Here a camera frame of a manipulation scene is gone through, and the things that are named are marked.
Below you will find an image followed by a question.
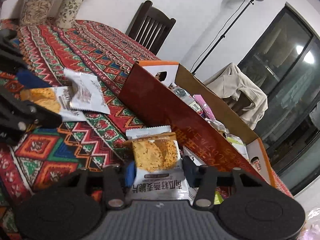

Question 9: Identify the orange cardboard snack box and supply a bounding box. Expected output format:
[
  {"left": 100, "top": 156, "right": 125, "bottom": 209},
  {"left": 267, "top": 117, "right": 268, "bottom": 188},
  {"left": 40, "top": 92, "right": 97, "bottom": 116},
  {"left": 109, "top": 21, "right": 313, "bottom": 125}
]
[{"left": 118, "top": 61, "right": 276, "bottom": 186}]

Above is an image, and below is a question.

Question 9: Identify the black light stand tripod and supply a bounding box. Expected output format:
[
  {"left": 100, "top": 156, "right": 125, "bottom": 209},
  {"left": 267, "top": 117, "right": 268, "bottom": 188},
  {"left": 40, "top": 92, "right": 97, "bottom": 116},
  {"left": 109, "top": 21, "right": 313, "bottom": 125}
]
[{"left": 190, "top": 0, "right": 264, "bottom": 75}]

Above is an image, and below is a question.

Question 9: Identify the white snack packet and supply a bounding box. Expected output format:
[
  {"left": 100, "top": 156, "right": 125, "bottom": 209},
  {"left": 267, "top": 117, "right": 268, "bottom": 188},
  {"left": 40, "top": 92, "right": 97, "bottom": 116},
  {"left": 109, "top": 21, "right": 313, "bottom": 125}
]
[{"left": 63, "top": 68, "right": 111, "bottom": 114}]

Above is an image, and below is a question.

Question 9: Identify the dark wooden chair left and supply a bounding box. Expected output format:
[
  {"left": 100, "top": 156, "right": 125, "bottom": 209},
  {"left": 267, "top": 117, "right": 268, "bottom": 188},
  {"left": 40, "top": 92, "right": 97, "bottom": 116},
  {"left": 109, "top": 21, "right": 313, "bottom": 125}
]
[{"left": 125, "top": 0, "right": 176, "bottom": 55}]

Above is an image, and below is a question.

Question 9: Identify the clear jar of snacks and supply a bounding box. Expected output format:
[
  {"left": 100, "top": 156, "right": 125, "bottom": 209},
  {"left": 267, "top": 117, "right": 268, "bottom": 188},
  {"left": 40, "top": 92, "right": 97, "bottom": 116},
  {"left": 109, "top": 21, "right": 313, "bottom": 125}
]
[{"left": 19, "top": 0, "right": 55, "bottom": 26}]

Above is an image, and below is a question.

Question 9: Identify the colourful patterned tablecloth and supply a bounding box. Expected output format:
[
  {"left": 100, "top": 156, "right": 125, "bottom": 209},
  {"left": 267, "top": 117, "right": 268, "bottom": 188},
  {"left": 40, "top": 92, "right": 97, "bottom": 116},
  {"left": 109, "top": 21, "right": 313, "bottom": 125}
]
[{"left": 1, "top": 28, "right": 305, "bottom": 239}]

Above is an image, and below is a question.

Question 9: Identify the glass sliding door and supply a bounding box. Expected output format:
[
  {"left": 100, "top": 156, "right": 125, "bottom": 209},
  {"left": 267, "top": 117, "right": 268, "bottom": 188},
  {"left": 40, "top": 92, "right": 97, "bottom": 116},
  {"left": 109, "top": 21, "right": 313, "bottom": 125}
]
[{"left": 239, "top": 5, "right": 319, "bottom": 194}]

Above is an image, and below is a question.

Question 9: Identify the oat crisp snack packet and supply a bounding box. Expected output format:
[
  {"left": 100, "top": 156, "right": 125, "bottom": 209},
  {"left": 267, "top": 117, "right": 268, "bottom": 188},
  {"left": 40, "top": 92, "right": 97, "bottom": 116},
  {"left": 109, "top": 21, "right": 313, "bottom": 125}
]
[{"left": 126, "top": 126, "right": 189, "bottom": 202}]

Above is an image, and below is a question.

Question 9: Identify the wooden chair with jacket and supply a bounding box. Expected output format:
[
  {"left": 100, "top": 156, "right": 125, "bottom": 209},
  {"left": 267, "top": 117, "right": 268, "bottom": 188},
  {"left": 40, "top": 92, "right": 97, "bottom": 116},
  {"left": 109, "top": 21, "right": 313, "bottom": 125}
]
[{"left": 223, "top": 93, "right": 251, "bottom": 116}]

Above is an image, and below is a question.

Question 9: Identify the beige jacket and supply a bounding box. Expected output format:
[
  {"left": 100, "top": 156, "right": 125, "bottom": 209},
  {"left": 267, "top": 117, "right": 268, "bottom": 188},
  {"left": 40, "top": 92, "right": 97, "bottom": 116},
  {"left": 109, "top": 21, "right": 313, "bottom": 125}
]
[{"left": 204, "top": 63, "right": 268, "bottom": 130}]

